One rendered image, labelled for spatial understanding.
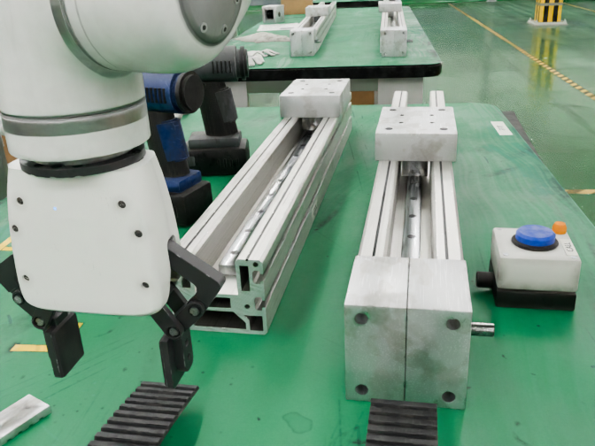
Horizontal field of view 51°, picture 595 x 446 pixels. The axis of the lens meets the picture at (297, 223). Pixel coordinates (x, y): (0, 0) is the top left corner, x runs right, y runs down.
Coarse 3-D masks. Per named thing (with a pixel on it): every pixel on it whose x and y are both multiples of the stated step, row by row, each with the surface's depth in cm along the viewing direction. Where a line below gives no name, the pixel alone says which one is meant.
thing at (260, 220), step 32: (288, 128) 106; (320, 128) 105; (256, 160) 90; (288, 160) 99; (320, 160) 93; (224, 192) 78; (256, 192) 86; (288, 192) 77; (320, 192) 94; (224, 224) 72; (256, 224) 76; (288, 224) 75; (224, 256) 68; (256, 256) 61; (288, 256) 73; (192, 288) 63; (224, 288) 64; (256, 288) 62; (224, 320) 66; (256, 320) 65
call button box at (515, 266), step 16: (496, 240) 68; (512, 240) 67; (560, 240) 67; (496, 256) 67; (512, 256) 64; (528, 256) 64; (544, 256) 64; (560, 256) 64; (576, 256) 64; (480, 272) 70; (496, 272) 66; (512, 272) 64; (528, 272) 64; (544, 272) 64; (560, 272) 64; (576, 272) 63; (496, 288) 66; (512, 288) 65; (528, 288) 65; (544, 288) 65; (560, 288) 64; (576, 288) 64; (496, 304) 66; (512, 304) 66; (528, 304) 66; (544, 304) 65; (560, 304) 65
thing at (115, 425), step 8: (104, 424) 47; (112, 424) 48; (120, 424) 48; (128, 424) 48; (136, 424) 48; (144, 424) 47; (152, 424) 47; (160, 424) 47; (168, 424) 47; (104, 432) 47; (112, 432) 47; (120, 432) 47; (128, 432) 47; (136, 432) 47; (144, 432) 46; (152, 432) 46; (160, 432) 46
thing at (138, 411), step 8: (120, 408) 50; (128, 408) 50; (136, 408) 50; (144, 408) 50; (152, 408) 50; (160, 408) 50; (168, 408) 50; (176, 408) 49; (120, 416) 49; (128, 416) 49; (136, 416) 49; (144, 416) 48; (152, 416) 48; (160, 416) 48; (168, 416) 48; (176, 416) 49
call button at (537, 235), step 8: (520, 232) 66; (528, 232) 66; (536, 232) 66; (544, 232) 66; (552, 232) 66; (520, 240) 66; (528, 240) 65; (536, 240) 65; (544, 240) 65; (552, 240) 65
